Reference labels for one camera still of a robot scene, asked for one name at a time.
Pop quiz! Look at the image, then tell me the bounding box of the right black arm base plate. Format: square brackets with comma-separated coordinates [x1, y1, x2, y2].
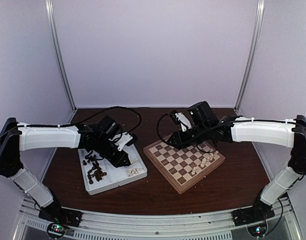
[232, 206, 275, 226]

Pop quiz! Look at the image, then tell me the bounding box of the light chess pawn piece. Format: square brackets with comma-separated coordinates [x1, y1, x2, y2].
[214, 151, 220, 159]

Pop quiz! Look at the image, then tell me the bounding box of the right aluminium frame post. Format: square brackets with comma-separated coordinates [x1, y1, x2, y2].
[234, 0, 265, 113]

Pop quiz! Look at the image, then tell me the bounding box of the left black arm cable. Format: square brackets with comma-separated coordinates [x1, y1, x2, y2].
[67, 106, 142, 133]

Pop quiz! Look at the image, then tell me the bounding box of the pile of light chess pieces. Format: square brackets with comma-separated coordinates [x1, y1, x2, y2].
[125, 158, 143, 177]

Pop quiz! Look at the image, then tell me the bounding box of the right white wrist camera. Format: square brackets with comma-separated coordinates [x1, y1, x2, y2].
[175, 112, 192, 132]

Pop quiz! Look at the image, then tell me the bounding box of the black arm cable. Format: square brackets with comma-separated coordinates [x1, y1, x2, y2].
[156, 112, 176, 142]
[67, 106, 142, 133]

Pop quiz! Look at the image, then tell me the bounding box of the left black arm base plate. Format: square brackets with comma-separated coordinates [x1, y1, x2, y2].
[38, 208, 82, 227]

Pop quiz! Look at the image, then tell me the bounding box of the white plastic compartment tray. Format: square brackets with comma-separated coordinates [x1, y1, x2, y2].
[78, 145, 148, 196]

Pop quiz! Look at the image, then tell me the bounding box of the wooden chess board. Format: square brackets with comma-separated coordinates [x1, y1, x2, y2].
[143, 140, 225, 194]

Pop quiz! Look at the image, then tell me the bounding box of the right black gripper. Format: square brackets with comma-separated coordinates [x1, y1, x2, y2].
[167, 123, 211, 150]

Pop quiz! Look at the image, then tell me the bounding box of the front aluminium frame rail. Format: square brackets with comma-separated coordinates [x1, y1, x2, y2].
[11, 197, 305, 240]

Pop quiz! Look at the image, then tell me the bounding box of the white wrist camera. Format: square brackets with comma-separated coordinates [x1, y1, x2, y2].
[116, 132, 138, 151]
[175, 112, 192, 132]

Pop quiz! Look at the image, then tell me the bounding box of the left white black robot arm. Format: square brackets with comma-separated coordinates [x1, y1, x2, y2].
[0, 116, 136, 222]

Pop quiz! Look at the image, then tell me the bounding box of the right controller board with LEDs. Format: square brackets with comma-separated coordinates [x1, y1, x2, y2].
[247, 225, 268, 238]

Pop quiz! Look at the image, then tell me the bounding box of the aluminium frame post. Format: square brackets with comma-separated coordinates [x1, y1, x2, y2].
[234, 0, 265, 113]
[45, 0, 77, 112]

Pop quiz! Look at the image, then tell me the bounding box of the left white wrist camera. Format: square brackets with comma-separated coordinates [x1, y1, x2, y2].
[116, 132, 138, 151]

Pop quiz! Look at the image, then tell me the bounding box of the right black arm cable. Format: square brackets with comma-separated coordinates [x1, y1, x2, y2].
[156, 112, 176, 142]

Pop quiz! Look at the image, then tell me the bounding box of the pile of dark chess pieces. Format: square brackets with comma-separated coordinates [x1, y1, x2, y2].
[83, 155, 107, 185]

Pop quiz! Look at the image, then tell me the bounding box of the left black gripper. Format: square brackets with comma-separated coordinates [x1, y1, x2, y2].
[95, 136, 130, 168]

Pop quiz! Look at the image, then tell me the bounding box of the controller board with leds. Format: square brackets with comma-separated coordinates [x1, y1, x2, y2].
[247, 225, 268, 238]
[46, 223, 67, 238]

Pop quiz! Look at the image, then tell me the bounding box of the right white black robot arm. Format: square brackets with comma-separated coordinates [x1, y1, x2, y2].
[165, 101, 306, 221]

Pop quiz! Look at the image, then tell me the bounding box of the left controller board with LEDs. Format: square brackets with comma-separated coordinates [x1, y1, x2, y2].
[46, 223, 67, 238]

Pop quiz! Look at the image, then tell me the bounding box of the left aluminium frame post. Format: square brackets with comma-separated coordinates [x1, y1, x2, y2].
[45, 0, 77, 112]

